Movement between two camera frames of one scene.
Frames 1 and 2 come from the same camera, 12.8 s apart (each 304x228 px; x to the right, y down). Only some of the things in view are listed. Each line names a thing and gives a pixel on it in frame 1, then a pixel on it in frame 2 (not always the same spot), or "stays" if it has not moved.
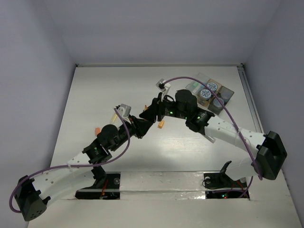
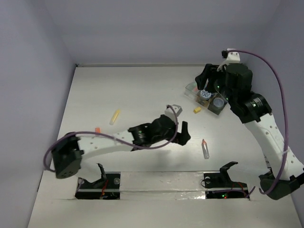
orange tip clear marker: [211, 139] to [205, 149]
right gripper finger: [150, 113] to [202, 79]
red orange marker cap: [97, 130] stays
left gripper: [138, 126] to [182, 137]
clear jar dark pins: [216, 102] stays
